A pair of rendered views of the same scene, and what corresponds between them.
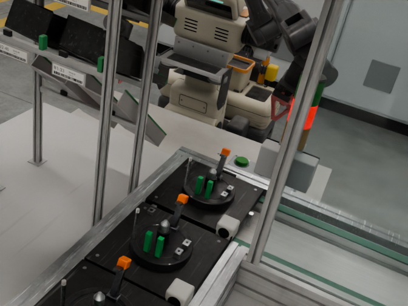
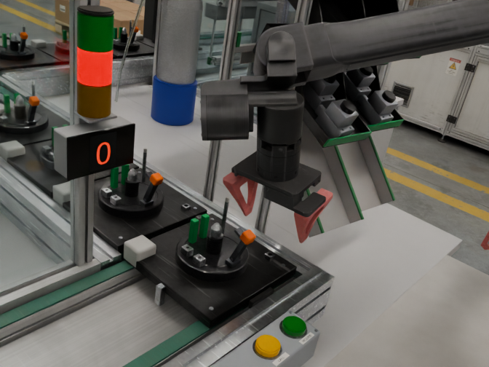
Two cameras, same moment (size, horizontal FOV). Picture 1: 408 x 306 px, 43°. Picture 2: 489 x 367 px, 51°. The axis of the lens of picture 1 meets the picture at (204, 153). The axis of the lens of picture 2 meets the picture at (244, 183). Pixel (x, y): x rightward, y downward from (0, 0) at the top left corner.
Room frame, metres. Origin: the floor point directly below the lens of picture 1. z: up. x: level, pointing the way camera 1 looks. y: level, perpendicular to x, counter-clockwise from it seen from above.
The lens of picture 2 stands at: (1.40, -0.79, 1.57)
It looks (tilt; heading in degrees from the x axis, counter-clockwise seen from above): 27 degrees down; 109
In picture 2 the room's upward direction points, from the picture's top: 10 degrees clockwise
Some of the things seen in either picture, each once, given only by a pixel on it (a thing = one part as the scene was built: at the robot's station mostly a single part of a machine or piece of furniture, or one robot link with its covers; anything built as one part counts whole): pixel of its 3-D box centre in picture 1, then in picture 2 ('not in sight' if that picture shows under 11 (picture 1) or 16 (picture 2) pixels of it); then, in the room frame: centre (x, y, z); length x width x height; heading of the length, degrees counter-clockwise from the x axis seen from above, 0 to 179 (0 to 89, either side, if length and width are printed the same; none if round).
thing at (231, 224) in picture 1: (227, 227); (139, 251); (0.98, -0.09, 0.97); 0.05 x 0.05 x 0.04; 71
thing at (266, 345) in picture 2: not in sight; (267, 347); (1.28, -0.18, 0.96); 0.04 x 0.04 x 0.02
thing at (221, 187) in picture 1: (208, 190); (212, 254); (1.10, -0.03, 0.98); 0.14 x 0.14 x 0.02
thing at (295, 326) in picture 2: (241, 162); (293, 328); (1.30, -0.12, 0.96); 0.04 x 0.04 x 0.02
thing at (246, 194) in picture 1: (207, 195); (211, 262); (1.10, -0.03, 0.96); 0.24 x 0.24 x 0.02; 71
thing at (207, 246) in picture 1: (163, 234); (132, 184); (0.86, 0.05, 1.01); 0.24 x 0.24 x 0.13; 71
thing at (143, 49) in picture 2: not in sight; (124, 36); (0.08, 1.13, 1.01); 0.24 x 0.24 x 0.13; 71
